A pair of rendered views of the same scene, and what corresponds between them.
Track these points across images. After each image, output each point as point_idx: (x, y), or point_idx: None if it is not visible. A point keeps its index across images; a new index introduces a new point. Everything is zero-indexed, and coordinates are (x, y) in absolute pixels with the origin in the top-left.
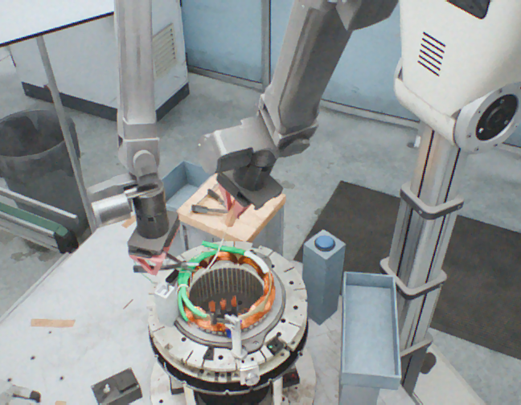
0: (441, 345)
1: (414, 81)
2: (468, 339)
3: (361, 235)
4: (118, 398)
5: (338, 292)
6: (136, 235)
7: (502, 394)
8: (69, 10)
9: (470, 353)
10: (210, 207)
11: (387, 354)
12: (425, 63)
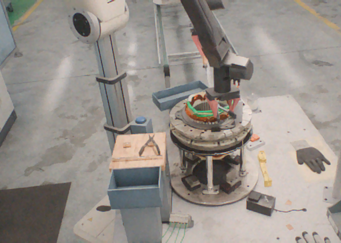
0: (67, 238)
1: (109, 13)
2: (59, 227)
3: None
4: (264, 194)
5: None
6: (232, 90)
7: (90, 206)
8: None
9: (69, 224)
10: (149, 154)
11: (187, 92)
12: (110, 0)
